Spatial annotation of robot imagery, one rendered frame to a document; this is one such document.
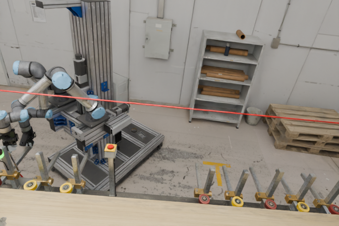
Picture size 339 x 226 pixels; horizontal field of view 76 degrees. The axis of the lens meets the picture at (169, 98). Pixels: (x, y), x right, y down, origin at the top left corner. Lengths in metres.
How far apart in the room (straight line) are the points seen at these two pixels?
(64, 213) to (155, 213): 0.58
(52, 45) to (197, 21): 2.56
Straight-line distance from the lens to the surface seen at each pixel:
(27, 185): 1.94
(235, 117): 4.17
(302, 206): 2.07
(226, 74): 3.64
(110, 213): 1.67
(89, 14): 2.02
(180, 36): 3.78
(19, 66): 2.11
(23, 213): 1.81
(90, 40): 2.06
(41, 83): 1.90
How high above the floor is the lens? 2.31
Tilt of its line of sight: 30 degrees down
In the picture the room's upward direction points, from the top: 7 degrees clockwise
